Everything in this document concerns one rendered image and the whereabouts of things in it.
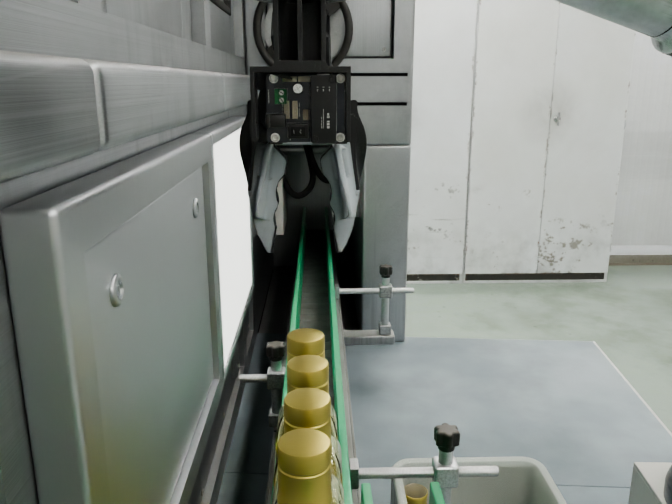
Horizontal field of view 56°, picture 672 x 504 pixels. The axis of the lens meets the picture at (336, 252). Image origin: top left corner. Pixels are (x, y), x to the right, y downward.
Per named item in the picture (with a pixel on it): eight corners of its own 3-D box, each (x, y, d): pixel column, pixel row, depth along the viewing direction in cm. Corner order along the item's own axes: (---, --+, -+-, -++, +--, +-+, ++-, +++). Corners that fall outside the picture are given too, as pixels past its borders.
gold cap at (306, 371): (288, 401, 53) (287, 353, 52) (329, 401, 54) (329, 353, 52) (285, 423, 50) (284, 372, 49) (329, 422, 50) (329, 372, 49)
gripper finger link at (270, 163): (229, 260, 49) (251, 142, 46) (238, 241, 54) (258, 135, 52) (268, 268, 49) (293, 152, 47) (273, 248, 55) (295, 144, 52)
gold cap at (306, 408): (284, 438, 48) (283, 386, 47) (331, 438, 48) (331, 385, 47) (282, 466, 44) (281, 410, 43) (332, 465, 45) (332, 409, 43)
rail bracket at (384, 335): (334, 360, 139) (334, 263, 133) (409, 359, 140) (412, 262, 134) (334, 370, 135) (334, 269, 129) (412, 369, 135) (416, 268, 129)
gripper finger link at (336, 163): (338, 267, 49) (310, 152, 47) (336, 248, 55) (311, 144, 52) (377, 258, 49) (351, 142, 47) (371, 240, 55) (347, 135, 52)
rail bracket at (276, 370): (242, 419, 97) (239, 338, 94) (287, 418, 98) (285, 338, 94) (239, 432, 94) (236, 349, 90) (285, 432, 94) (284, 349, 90)
